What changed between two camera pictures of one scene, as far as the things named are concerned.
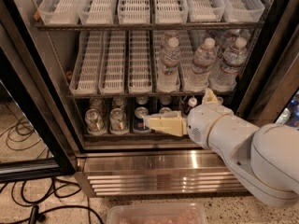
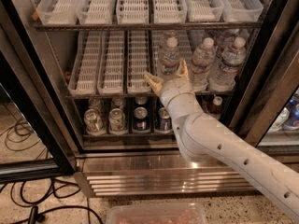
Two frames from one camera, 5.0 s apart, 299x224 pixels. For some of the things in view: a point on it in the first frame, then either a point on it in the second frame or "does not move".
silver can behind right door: [284, 117] does not move
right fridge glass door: [272, 93] does not move
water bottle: [168, 77] does not move
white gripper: [204, 123] → [174, 88]
